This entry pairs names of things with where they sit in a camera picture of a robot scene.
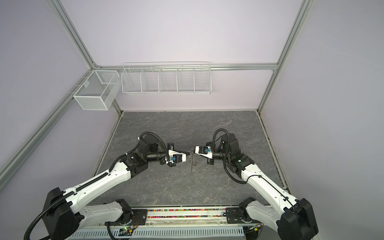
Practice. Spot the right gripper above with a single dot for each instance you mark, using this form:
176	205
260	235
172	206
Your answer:
209	162

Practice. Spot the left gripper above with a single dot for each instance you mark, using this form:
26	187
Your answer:
171	146

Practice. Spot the grey perforated ring disc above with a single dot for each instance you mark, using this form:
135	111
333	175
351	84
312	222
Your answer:
192	159

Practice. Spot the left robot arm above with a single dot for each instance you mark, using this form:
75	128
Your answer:
67	211

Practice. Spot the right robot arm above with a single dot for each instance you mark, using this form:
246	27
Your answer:
243	170

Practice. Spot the white mesh box basket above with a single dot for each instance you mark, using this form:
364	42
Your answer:
99	90

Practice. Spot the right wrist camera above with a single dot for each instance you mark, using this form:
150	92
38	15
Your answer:
204	150

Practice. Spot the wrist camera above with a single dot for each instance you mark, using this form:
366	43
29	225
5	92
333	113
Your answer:
175	159
204	150

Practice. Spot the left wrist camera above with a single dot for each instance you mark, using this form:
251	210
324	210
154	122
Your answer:
175	159

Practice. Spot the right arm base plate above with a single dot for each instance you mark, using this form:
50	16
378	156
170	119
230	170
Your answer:
238	216

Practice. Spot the aluminium mounting rail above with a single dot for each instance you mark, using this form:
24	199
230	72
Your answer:
186	216

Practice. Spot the white wire shelf basket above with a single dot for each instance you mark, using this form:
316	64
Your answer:
167	78

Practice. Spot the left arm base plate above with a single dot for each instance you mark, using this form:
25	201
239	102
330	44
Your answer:
135	217

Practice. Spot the white vented cable duct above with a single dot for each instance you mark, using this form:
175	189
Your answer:
159	233

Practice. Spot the aluminium frame profile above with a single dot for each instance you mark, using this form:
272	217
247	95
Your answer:
14	164

